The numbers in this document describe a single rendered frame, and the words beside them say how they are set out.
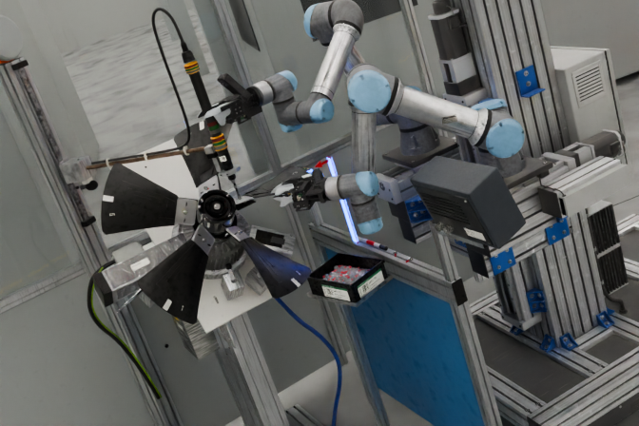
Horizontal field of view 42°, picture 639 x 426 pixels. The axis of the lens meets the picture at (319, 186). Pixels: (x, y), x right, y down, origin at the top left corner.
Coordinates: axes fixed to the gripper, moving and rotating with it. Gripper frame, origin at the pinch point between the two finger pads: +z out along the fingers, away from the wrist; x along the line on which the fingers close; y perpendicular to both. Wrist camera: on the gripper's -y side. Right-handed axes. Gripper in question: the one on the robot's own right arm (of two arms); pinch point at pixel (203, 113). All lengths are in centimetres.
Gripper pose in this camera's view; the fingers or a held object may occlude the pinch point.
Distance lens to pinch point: 258.1
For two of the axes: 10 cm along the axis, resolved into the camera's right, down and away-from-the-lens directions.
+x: -6.2, -0.8, 7.8
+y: 2.9, 9.0, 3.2
